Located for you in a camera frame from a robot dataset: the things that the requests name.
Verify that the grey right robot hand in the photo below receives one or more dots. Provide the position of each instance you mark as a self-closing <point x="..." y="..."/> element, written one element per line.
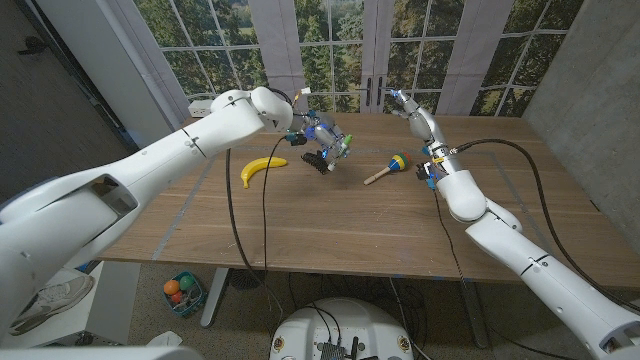
<point x="422" y="125"/>

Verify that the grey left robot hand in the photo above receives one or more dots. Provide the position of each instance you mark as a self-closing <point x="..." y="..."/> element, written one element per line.
<point x="325" y="134"/>

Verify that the white green marker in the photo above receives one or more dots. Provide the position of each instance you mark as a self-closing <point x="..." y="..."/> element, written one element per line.
<point x="339" y="154"/>

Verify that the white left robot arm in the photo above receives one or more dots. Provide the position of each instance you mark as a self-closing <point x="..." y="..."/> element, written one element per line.
<point x="125" y="190"/>

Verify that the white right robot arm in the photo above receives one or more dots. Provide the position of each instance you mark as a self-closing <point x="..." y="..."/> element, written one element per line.
<point x="525" y="250"/>

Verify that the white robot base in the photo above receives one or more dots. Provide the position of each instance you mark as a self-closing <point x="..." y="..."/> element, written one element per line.
<point x="345" y="325"/>

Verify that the yellow toy banana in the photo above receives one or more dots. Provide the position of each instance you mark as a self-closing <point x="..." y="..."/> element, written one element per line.
<point x="260" y="166"/>

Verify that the black hair claw clip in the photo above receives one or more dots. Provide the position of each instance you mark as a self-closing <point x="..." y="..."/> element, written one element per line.
<point x="315" y="161"/>

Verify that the colourful wooden maraca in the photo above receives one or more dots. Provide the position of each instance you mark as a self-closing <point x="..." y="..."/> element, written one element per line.
<point x="398" y="162"/>

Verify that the printed window backdrop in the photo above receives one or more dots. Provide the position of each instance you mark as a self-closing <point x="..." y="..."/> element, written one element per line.
<point x="320" y="50"/>

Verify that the white power box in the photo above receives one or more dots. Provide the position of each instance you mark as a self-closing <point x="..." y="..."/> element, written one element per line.
<point x="199" y="107"/>

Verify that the black round floor fan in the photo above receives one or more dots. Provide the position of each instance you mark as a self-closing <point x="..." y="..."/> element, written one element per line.
<point x="247" y="279"/>

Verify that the white table leg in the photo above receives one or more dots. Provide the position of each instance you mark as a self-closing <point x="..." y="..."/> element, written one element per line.
<point x="214" y="300"/>

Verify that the green ball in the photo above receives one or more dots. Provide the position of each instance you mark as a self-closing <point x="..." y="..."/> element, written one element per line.
<point x="186" y="282"/>

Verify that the teal toy basket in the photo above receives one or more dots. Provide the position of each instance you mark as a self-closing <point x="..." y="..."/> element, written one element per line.
<point x="192" y="302"/>

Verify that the orange ball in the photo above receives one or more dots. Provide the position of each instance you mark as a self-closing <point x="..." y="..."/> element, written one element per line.
<point x="171" y="287"/>

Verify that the white crumpled cloth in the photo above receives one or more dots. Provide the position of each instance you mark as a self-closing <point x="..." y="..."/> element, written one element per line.
<point x="165" y="340"/>

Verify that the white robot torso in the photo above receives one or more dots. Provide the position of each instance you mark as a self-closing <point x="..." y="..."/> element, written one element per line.
<point x="100" y="354"/>

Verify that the white sneaker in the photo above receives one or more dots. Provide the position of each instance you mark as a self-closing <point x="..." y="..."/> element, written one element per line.
<point x="55" y="297"/>

